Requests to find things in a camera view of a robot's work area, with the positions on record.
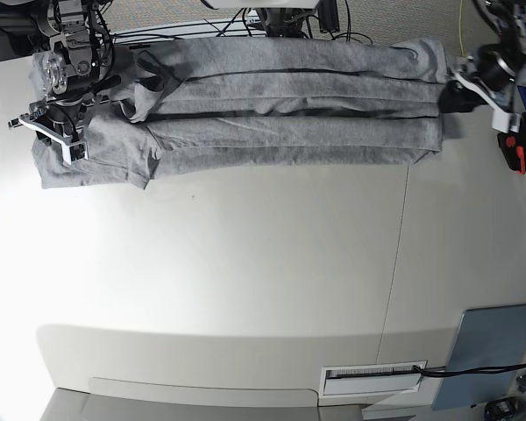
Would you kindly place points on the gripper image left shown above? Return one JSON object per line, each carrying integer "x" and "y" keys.
{"x": 66, "y": 121}

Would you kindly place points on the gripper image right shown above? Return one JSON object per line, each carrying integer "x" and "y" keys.
{"x": 485, "y": 78}

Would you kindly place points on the grey T-shirt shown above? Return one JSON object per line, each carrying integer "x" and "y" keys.
{"x": 199, "y": 104}

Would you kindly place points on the robot base stand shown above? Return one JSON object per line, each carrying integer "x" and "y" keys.
{"x": 289, "y": 19}

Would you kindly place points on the black orange clamp tool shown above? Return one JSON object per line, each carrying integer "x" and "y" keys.
{"x": 513, "y": 148}

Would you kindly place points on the grey-blue laptop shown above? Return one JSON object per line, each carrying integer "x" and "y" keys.
{"x": 487, "y": 337}

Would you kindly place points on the black device bottom right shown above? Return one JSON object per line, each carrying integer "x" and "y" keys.
{"x": 509, "y": 408}

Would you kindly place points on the white camera box image left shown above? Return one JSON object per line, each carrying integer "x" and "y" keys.
{"x": 75, "y": 151}

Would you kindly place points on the white camera box image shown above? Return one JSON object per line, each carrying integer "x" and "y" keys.
{"x": 506, "y": 122}
{"x": 75, "y": 151}

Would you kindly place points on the white camera box image right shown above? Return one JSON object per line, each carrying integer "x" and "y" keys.
{"x": 506, "y": 122}

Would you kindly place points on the white table cable grommet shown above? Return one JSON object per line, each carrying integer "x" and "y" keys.
{"x": 370, "y": 380}

